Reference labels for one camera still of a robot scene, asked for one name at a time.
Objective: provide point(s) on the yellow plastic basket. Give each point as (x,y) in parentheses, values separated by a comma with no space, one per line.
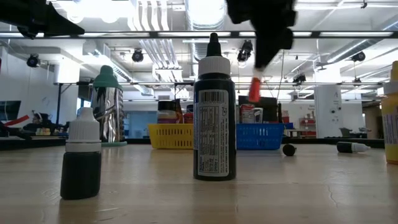
(171,137)

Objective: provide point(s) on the tall yellow food colouring bottle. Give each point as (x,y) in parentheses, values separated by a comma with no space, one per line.
(390,124)

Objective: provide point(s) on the purple label spice jar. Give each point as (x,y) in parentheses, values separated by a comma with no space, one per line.
(168,116)

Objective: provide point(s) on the dark wall screen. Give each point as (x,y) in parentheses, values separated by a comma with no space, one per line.
(9,109)

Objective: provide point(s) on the red cereal box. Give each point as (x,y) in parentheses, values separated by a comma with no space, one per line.
(247,113)

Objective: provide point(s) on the person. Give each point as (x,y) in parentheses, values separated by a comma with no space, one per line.
(42,123)

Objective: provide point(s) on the tall black food colouring bottle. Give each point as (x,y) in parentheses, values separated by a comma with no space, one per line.
(214,133)

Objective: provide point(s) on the red storage shelf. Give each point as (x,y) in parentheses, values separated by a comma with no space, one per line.
(308,122)

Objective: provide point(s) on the small white cap dropper bottle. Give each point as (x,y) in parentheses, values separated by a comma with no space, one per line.
(289,150)

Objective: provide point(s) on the black ceiling spotlight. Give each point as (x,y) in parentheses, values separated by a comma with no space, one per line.
(245,51)
(137,56)
(33,60)
(359,56)
(300,78)

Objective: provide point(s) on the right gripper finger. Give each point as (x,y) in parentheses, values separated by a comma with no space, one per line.
(265,46)
(286,37)

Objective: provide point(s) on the black monitor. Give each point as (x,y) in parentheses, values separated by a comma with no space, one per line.
(269,107)

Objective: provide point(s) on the small orange dropper bottle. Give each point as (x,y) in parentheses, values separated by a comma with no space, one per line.
(254,91)

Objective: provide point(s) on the blue plastic basket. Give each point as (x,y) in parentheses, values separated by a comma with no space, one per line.
(259,137)

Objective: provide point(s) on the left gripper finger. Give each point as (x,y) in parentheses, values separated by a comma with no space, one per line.
(62,26)

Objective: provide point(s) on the white pillar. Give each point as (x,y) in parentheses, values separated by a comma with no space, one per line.
(326,105)

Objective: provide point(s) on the small black dropper bottle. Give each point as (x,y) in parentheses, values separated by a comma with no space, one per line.
(81,174)

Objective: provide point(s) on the red bar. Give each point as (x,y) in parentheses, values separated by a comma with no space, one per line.
(18,119)

